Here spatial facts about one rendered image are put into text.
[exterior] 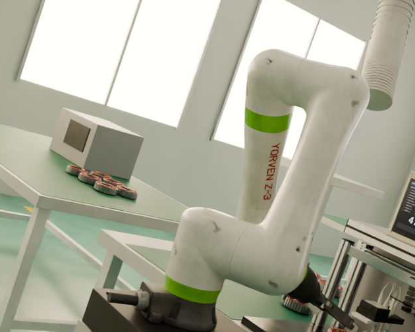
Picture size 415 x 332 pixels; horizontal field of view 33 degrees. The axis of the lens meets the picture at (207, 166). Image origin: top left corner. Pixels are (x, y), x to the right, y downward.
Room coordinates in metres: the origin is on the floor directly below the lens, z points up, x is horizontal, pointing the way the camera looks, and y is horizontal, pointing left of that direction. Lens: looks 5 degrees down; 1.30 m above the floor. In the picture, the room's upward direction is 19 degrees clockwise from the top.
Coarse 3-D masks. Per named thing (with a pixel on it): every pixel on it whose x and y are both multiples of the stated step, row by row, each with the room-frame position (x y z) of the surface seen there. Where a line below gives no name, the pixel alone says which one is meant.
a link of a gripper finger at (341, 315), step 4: (328, 300) 1.80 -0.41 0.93; (324, 304) 1.80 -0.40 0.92; (332, 304) 1.80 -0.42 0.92; (328, 308) 1.80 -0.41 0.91; (332, 308) 1.80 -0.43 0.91; (336, 308) 1.81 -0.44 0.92; (340, 308) 1.81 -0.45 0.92; (332, 312) 1.80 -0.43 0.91; (336, 312) 1.80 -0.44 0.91; (340, 312) 1.81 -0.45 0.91; (344, 312) 1.81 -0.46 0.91; (336, 316) 1.80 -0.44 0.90; (340, 316) 1.81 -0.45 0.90; (344, 316) 1.81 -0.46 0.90; (348, 316) 1.81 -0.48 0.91; (340, 320) 1.81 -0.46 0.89; (344, 320) 1.81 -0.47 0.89; (348, 320) 1.81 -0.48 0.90; (352, 320) 1.82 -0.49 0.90; (344, 324) 1.82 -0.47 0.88
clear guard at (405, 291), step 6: (408, 282) 1.76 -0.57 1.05; (414, 282) 1.75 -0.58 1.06; (402, 288) 1.74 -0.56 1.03; (408, 288) 1.74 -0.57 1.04; (414, 288) 1.73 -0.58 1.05; (396, 294) 1.73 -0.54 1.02; (402, 294) 1.72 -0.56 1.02; (408, 294) 1.72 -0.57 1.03; (414, 294) 1.71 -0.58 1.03; (402, 300) 1.71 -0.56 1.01; (408, 300) 1.70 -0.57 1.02; (414, 300) 1.70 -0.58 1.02; (414, 306) 1.68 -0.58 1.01
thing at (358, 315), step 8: (360, 304) 2.03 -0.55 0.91; (368, 304) 2.01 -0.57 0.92; (376, 304) 2.02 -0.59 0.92; (352, 312) 2.01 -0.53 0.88; (360, 312) 2.02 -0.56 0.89; (368, 312) 2.00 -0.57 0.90; (376, 312) 1.98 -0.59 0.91; (384, 312) 2.00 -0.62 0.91; (368, 320) 1.97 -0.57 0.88; (376, 320) 1.98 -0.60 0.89; (384, 320) 2.01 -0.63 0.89; (392, 320) 2.03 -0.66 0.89; (400, 320) 2.06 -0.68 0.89
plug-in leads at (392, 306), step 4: (388, 284) 2.08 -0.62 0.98; (392, 284) 2.09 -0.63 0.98; (384, 288) 2.08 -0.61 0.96; (392, 288) 2.09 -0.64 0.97; (380, 296) 2.07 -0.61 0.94; (380, 300) 2.07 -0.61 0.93; (388, 300) 2.05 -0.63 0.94; (392, 300) 2.10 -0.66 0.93; (384, 304) 2.05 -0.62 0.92; (388, 304) 2.08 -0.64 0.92; (392, 304) 2.04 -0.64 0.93; (396, 304) 2.06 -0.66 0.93; (388, 308) 2.10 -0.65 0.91; (392, 308) 2.04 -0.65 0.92; (396, 308) 2.06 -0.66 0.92; (392, 312) 2.06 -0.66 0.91
